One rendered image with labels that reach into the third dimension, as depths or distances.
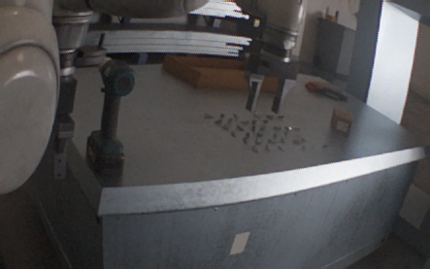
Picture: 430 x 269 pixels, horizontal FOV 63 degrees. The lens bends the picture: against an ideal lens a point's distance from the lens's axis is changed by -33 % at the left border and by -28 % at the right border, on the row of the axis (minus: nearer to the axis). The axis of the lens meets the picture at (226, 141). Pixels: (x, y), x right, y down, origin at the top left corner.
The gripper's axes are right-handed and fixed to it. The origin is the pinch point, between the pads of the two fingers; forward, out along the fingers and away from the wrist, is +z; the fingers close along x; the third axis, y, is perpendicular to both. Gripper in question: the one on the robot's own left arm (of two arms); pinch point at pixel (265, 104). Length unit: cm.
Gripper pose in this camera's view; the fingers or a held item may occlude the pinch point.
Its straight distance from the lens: 123.7
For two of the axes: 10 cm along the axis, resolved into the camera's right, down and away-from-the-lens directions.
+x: 8.5, 0.1, 5.2
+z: -2.2, 9.1, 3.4
